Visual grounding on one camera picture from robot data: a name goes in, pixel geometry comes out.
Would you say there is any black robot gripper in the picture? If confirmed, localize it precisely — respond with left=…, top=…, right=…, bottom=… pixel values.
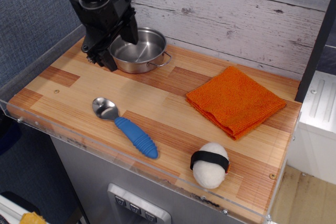
left=70, top=0, right=139, bottom=72

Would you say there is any silver metal bowl with handles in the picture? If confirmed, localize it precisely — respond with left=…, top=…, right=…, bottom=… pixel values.
left=109, top=27, right=172, bottom=74

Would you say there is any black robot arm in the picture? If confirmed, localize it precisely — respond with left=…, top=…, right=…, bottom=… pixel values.
left=70, top=0, right=138, bottom=71

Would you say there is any clear acrylic table guard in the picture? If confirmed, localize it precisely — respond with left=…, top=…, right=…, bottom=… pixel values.
left=1, top=102, right=271, bottom=223

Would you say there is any folded orange cloth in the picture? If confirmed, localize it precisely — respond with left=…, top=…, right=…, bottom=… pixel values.
left=186, top=66, right=286, bottom=140

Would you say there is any white plush sushi toy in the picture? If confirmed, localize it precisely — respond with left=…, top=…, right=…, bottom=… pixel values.
left=190, top=142, right=230, bottom=189

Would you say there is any silver button control panel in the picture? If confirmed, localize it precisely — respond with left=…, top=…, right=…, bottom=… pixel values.
left=107, top=183, right=172, bottom=223

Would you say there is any yellow object bottom left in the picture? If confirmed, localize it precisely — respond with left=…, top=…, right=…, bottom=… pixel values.
left=19, top=212, right=47, bottom=224

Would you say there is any white box at right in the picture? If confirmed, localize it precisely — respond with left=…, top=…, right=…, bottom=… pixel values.
left=287, top=71, right=335, bottom=184

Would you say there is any spoon with blue handle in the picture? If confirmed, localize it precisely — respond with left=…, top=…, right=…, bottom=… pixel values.
left=92, top=97, right=159, bottom=159

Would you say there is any dark right frame post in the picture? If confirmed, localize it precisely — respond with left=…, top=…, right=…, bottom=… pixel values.
left=295, top=0, right=335, bottom=103

